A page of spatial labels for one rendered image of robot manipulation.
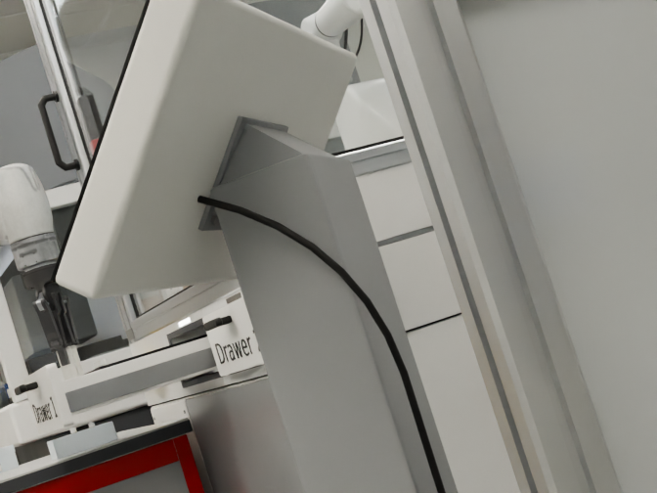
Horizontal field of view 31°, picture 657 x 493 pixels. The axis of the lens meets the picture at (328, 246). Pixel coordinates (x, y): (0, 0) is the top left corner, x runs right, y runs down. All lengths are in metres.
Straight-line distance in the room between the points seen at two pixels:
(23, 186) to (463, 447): 1.04
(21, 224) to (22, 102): 0.81
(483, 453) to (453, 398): 0.10
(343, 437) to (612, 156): 0.63
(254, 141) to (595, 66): 0.64
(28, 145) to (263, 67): 1.88
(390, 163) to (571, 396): 1.27
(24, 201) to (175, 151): 1.25
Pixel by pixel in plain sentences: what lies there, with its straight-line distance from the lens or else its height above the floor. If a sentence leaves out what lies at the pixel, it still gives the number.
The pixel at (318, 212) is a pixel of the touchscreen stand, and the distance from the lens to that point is 1.23.
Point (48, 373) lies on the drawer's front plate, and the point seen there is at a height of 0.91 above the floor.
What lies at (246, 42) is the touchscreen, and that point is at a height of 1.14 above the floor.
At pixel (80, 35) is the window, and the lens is 2.55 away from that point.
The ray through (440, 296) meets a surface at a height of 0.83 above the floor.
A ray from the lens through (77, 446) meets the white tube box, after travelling 2.43.
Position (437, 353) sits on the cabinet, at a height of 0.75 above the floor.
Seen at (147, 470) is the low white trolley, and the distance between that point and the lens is 2.36.
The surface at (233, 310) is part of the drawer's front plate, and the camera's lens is 1.95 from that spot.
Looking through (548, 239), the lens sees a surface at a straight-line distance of 0.66.
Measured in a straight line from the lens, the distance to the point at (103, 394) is 2.10.
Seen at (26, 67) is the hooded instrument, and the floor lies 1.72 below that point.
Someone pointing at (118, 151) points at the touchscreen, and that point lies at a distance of 1.12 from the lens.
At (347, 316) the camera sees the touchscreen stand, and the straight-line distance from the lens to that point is 1.23.
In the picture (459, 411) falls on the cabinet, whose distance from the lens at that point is 1.86.
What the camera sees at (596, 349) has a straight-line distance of 0.66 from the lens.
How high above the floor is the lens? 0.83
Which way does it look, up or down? 4 degrees up
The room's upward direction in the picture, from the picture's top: 18 degrees counter-clockwise
